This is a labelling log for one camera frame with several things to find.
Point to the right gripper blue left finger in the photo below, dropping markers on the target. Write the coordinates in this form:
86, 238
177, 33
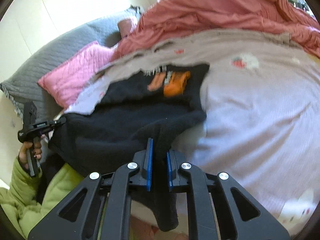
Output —
144, 160

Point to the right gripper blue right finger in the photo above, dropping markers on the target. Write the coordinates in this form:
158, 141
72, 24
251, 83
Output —
174, 161

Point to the black sweater with orange trim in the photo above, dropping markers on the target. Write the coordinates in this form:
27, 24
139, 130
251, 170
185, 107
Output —
158, 106

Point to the person's left hand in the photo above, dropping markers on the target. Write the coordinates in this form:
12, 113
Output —
22, 156

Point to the grey quilted headboard cover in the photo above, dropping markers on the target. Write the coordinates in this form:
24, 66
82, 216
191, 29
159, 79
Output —
22, 86

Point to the pink quilted pillow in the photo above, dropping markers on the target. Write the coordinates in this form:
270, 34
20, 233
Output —
65, 82

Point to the mauve strawberry print bedsheet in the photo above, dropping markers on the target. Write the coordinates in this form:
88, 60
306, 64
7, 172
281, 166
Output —
261, 98

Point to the small mauve pillow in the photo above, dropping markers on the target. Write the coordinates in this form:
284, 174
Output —
127, 25

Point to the red-pink rumpled duvet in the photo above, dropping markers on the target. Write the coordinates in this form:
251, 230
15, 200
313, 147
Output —
178, 18

